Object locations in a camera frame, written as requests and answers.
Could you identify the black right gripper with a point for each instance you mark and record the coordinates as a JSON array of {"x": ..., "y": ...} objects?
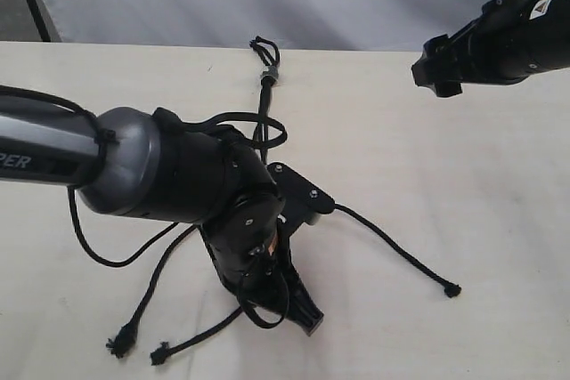
[{"x": 511, "y": 42}]

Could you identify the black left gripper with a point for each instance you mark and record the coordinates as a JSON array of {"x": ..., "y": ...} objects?
[{"x": 264, "y": 276}]

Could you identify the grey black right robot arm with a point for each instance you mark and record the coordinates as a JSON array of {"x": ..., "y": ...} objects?
[{"x": 508, "y": 43}]

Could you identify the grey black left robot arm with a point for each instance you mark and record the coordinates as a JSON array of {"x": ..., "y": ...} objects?
[{"x": 153, "y": 166}]

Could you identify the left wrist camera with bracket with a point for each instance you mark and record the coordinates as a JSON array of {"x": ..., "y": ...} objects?
[{"x": 305, "y": 203}]

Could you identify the grey cable sleeve connector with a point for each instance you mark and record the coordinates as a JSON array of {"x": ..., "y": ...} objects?
[{"x": 269, "y": 76}]

